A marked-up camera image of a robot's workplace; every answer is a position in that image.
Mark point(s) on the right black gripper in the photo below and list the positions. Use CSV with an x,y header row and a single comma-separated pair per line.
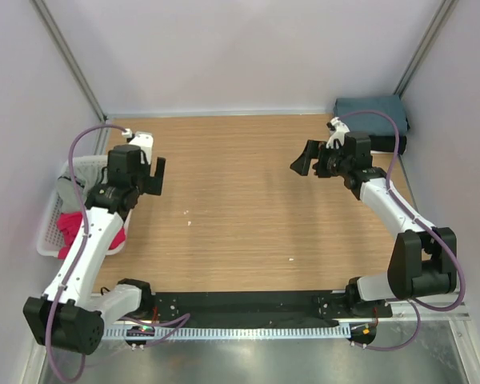
x,y
302,164

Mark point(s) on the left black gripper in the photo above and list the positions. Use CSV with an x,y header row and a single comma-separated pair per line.
x,y
152,183

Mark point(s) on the red t shirt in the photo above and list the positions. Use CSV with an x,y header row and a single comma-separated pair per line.
x,y
69,225

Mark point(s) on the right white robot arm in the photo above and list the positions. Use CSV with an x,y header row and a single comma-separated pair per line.
x,y
423,261

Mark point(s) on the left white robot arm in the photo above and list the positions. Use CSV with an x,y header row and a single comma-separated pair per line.
x,y
66,316

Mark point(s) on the folded black t shirt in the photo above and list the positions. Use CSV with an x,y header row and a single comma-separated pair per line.
x,y
386,144

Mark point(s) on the grey t shirt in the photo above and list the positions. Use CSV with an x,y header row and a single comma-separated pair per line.
x,y
86,178

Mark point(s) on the folded blue t shirt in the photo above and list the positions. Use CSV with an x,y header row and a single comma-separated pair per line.
x,y
365,114

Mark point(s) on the white perforated plastic basket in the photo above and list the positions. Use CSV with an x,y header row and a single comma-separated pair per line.
x,y
50,239

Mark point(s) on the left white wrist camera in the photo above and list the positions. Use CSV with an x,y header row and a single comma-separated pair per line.
x,y
144,140

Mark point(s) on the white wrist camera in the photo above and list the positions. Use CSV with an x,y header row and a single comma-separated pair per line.
x,y
337,129
144,140

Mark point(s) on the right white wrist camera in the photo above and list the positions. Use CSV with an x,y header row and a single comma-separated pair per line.
x,y
337,129

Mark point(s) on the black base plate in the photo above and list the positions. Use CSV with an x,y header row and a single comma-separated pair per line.
x,y
267,309

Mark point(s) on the white slotted cable duct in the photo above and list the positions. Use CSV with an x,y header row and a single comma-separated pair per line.
x,y
131,333

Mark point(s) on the left aluminium frame post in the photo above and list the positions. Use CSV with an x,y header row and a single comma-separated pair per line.
x,y
68,57

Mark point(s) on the aluminium frame post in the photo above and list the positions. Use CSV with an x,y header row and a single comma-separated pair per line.
x,y
68,57
437,23

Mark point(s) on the right aluminium frame post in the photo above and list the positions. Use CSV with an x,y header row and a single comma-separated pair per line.
x,y
437,23

